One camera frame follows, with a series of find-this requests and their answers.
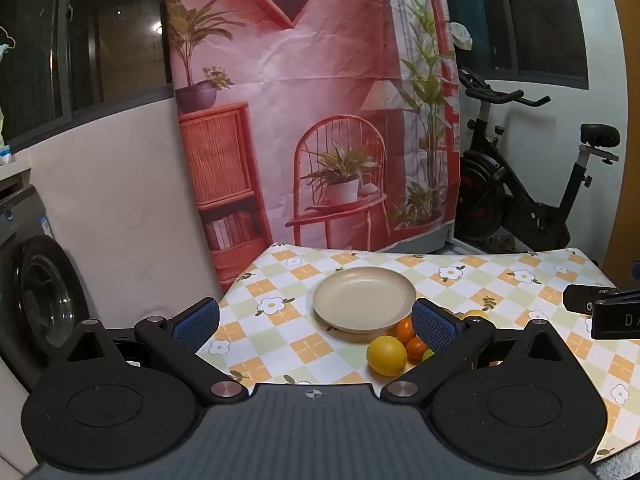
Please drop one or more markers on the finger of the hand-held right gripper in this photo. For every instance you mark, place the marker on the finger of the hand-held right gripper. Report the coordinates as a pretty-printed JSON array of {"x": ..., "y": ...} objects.
[{"x": 585, "y": 297}]

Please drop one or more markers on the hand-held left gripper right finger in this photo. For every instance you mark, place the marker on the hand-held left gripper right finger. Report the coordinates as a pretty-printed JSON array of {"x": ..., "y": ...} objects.
[{"x": 432, "y": 327}]

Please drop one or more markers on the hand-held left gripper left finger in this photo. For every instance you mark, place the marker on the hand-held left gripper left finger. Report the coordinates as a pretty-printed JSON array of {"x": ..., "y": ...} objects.
[{"x": 197, "y": 321}]

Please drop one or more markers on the small orange mandarin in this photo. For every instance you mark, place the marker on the small orange mandarin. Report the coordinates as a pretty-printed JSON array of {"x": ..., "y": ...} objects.
[
  {"x": 415, "y": 349},
  {"x": 404, "y": 330}
]

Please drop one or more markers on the green apple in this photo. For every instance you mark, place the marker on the green apple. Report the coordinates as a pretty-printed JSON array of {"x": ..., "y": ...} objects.
[{"x": 428, "y": 355}]

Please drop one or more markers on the yellow lemon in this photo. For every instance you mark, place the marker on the yellow lemon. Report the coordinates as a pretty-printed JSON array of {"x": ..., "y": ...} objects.
[
  {"x": 475, "y": 314},
  {"x": 386, "y": 355}
]

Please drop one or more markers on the beige round plate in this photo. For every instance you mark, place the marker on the beige round plate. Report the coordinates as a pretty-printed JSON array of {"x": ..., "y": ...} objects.
[{"x": 360, "y": 295}]

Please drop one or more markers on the checkered flower tablecloth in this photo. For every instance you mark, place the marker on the checkered flower tablecloth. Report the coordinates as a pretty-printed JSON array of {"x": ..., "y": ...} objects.
[{"x": 500, "y": 280}]

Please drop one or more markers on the black exercise bike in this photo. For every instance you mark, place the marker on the black exercise bike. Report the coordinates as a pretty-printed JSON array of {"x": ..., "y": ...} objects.
[{"x": 500, "y": 200}]

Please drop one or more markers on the grey washing machine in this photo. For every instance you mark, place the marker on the grey washing machine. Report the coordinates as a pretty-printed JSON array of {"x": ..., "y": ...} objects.
[{"x": 45, "y": 285}]

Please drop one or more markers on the printed pink backdrop cloth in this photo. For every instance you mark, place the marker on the printed pink backdrop cloth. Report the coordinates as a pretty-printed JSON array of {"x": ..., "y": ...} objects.
[{"x": 310, "y": 85}]

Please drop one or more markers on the white crumpled cloth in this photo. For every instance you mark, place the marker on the white crumpled cloth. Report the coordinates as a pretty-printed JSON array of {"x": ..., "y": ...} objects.
[{"x": 461, "y": 35}]

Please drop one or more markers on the dark window with black frame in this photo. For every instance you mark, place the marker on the dark window with black frame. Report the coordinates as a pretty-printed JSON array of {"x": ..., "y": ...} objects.
[{"x": 540, "y": 10}]

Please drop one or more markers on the dark window with grey frame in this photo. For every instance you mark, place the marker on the dark window with grey frame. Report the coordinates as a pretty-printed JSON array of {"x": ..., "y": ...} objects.
[{"x": 115, "y": 25}]

